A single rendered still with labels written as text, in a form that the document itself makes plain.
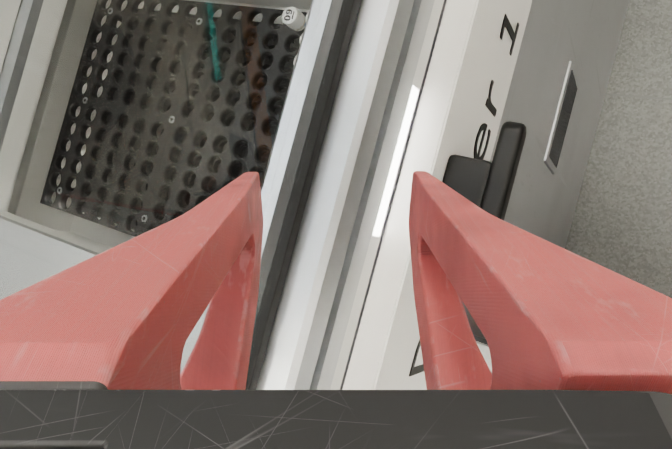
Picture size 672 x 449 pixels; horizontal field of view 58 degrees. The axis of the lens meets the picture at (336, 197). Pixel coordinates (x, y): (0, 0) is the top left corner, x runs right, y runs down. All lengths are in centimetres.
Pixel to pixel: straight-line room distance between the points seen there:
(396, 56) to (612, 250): 98
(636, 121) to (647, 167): 9
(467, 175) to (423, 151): 3
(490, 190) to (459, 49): 8
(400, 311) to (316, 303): 7
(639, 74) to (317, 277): 108
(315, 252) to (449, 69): 13
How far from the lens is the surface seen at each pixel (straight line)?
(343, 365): 33
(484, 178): 33
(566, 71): 75
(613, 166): 125
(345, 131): 27
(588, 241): 123
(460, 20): 34
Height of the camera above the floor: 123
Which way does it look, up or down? 63 degrees down
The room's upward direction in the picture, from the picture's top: 72 degrees counter-clockwise
